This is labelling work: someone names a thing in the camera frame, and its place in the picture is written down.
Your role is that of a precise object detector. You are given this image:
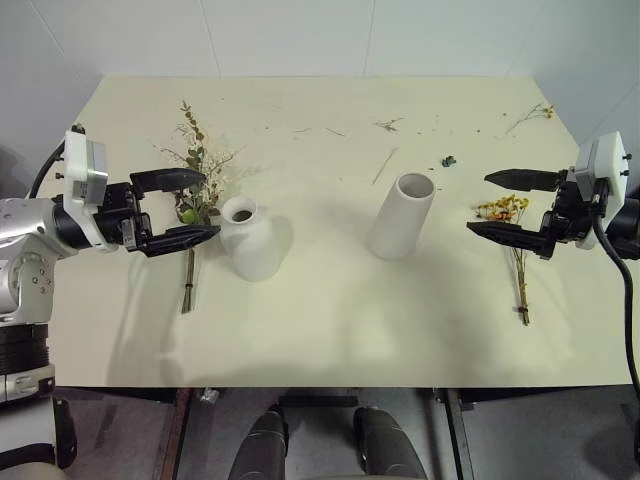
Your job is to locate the dark rounded shape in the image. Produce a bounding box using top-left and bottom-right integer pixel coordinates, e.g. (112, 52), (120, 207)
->
(226, 408), (290, 480)
(351, 405), (427, 480)

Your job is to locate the yellow orange dried bouquet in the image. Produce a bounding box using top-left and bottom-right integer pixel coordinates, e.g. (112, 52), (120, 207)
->
(473, 194), (532, 328)

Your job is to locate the green leafy dried bouquet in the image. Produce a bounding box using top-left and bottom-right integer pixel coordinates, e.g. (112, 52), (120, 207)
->
(153, 99), (247, 316)

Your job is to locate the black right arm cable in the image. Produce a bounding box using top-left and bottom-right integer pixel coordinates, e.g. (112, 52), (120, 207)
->
(591, 188), (640, 401)

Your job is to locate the dark table frame leg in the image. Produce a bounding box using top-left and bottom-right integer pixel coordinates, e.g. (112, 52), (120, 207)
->
(443, 387), (477, 480)

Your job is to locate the yellow flower sprig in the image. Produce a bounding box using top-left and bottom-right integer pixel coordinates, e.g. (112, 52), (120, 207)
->
(504, 101), (556, 136)

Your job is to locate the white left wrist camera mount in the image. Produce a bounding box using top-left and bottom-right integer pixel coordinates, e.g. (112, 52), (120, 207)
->
(57, 124), (121, 252)

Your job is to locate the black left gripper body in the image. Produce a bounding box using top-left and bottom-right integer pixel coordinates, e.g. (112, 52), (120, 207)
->
(94, 182), (154, 252)

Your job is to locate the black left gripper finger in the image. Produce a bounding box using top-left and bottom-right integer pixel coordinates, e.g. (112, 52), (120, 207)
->
(141, 223), (223, 259)
(129, 168), (208, 202)

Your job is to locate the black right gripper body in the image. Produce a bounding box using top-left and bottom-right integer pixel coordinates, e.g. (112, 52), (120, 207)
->
(541, 169), (602, 245)

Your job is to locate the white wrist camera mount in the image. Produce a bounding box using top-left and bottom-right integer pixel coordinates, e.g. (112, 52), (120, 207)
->
(573, 130), (633, 251)
(57, 124), (121, 252)

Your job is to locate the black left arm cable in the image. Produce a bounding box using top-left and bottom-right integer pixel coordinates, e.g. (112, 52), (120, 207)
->
(28, 142), (69, 200)

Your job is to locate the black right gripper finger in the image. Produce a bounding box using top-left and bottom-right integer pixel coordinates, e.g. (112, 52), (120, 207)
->
(483, 168), (561, 193)
(465, 220), (556, 262)

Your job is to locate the white bottle-shaped vase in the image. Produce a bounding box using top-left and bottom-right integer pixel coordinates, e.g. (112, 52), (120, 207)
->
(218, 194), (282, 283)

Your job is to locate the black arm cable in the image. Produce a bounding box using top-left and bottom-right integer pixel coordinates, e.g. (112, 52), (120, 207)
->
(28, 142), (69, 200)
(591, 188), (640, 401)

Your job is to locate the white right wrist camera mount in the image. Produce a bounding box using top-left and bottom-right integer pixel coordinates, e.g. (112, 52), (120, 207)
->
(573, 130), (633, 251)

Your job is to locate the long pale loose twig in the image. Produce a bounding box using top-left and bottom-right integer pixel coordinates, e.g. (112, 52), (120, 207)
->
(371, 146), (401, 186)

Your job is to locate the white cylinder vase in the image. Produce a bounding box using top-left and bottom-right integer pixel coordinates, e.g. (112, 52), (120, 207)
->
(368, 172), (437, 261)

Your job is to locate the rusty table frame leg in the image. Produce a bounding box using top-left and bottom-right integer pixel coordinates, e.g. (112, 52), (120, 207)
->
(156, 387), (192, 480)

